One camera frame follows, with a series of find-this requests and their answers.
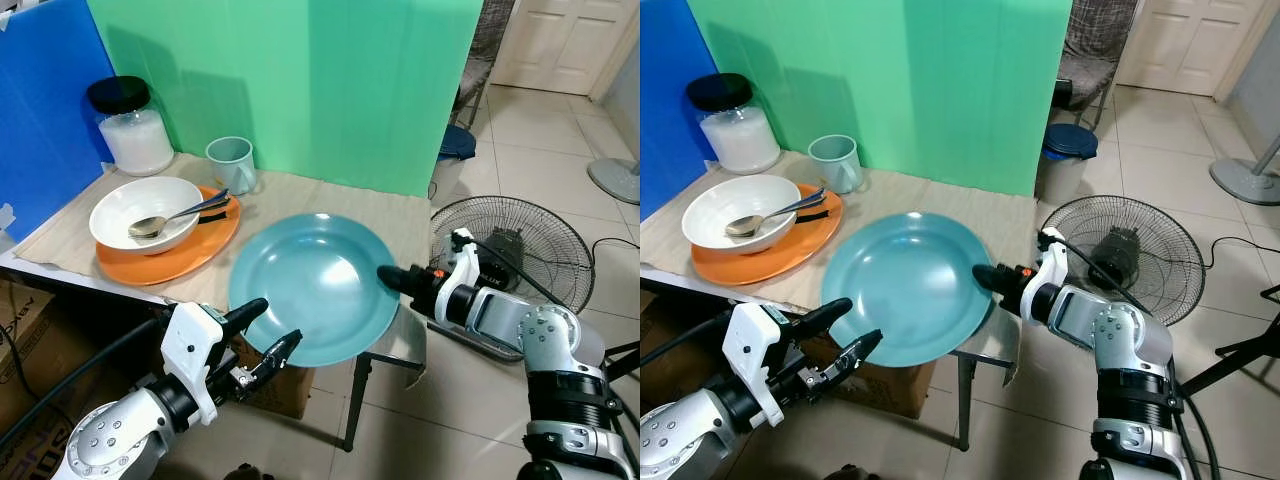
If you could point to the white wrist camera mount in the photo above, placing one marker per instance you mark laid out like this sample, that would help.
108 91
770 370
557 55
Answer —
190 345
1054 262
465 262
750 345

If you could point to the beige tablecloth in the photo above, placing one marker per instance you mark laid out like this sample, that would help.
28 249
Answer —
300 200
900 200

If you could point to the blue board panel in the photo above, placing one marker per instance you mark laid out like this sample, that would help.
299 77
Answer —
40 120
665 100

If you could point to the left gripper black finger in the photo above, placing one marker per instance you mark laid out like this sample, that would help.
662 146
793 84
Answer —
245 315
278 355
855 357
822 315

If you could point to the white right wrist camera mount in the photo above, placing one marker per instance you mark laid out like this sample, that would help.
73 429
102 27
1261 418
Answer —
1054 262
465 262

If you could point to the glass jar with black lid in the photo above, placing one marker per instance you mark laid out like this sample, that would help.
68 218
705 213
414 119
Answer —
135 140
740 140

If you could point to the grey round fan base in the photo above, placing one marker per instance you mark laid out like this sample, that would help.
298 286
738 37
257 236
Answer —
615 180
1245 182

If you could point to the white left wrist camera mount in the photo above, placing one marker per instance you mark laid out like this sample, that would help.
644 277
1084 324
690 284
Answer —
190 345
750 345

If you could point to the bin with blue lid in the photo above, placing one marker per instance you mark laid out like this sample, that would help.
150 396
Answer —
1070 140
457 143

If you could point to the metal spoon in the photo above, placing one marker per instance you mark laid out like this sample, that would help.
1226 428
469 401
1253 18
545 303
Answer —
745 227
148 227

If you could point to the black metal stand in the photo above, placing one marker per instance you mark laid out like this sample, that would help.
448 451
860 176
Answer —
1240 356
622 352

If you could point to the white bowl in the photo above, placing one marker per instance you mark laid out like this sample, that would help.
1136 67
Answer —
120 205
712 205

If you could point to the black floor fan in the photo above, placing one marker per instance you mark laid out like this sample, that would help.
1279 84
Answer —
545 250
1160 250

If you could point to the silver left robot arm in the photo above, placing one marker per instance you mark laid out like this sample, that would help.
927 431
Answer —
110 445
680 450

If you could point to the green board panel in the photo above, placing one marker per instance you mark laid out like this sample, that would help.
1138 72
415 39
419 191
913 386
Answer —
900 80
300 90

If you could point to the pale teal mug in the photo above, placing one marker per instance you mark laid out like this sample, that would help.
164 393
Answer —
230 165
832 165

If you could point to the printed cardboard box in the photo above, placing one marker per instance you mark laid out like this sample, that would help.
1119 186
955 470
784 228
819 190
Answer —
40 340

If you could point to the orange plate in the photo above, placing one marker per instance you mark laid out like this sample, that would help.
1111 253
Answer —
160 268
760 268

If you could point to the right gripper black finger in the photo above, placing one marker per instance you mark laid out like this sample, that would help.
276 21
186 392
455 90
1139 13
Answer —
995 277
400 278

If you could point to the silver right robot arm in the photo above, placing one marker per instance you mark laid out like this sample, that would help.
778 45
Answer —
1130 345
550 345

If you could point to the grey fabric chair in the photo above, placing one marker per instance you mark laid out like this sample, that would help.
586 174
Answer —
1095 40
490 40

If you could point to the large teal plate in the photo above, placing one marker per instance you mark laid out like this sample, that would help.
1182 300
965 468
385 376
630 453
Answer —
910 290
320 290

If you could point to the white panelled door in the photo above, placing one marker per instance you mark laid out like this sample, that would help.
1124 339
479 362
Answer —
1190 40
560 40

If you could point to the grey metal table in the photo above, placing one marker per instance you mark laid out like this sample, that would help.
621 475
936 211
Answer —
357 400
966 400

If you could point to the plain cardboard box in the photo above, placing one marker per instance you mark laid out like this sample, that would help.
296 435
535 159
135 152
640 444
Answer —
290 392
890 392

